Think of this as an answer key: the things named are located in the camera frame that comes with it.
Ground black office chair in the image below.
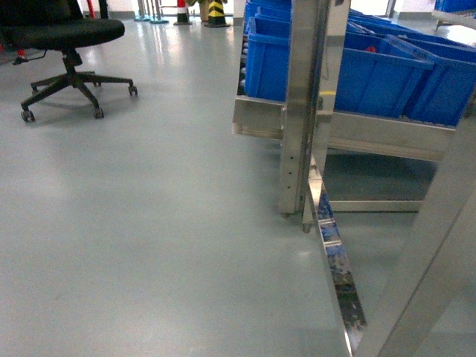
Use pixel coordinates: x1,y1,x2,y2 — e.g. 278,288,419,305
1,1,138,123

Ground steel roller rack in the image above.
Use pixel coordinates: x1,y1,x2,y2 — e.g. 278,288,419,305
234,1,475,356

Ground yellow black bollard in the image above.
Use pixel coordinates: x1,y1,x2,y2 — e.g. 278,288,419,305
204,0,231,28

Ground red white traffic cone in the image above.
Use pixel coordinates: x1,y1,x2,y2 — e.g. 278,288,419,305
174,0,192,26

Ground blue crate right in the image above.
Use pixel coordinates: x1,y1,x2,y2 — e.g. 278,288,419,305
335,32,434,118

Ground large blue plastic crate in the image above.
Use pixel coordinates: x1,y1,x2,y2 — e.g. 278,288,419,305
245,15,291,102

